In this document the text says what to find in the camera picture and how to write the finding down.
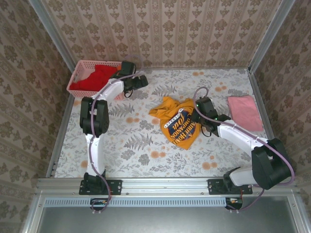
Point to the yellow printed t-shirt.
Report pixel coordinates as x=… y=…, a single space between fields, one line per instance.
x=179 y=131

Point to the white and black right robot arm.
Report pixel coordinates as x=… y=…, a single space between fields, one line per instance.
x=233 y=136

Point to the pink folded t-shirt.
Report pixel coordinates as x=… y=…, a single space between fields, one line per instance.
x=245 y=111

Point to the red t-shirt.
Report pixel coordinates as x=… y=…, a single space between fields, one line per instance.
x=92 y=80

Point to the pink plastic basket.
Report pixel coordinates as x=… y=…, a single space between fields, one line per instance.
x=83 y=66

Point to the floral table cover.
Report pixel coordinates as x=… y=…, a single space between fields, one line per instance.
x=145 y=160

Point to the small black connector box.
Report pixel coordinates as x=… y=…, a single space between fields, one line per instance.
x=234 y=202
x=99 y=202

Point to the grey metal panel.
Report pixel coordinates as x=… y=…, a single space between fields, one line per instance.
x=158 y=221

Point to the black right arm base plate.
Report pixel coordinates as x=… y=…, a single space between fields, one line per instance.
x=213 y=187

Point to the aluminium mounting rail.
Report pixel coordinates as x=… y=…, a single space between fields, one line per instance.
x=165 y=187

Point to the aluminium corner post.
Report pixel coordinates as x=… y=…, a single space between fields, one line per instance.
x=272 y=36
x=52 y=34

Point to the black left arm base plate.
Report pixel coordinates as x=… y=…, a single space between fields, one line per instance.
x=115 y=187

